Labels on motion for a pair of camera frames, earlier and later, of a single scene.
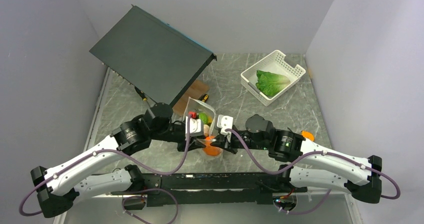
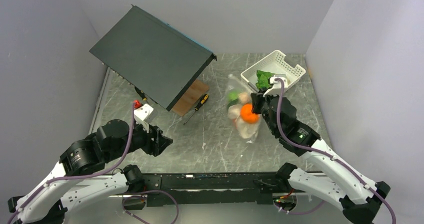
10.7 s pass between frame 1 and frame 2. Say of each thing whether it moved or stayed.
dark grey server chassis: stayed
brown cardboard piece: stayed
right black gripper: moved
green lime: moved
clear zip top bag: moved
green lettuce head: stayed
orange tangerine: moved
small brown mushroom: moved
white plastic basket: stayed
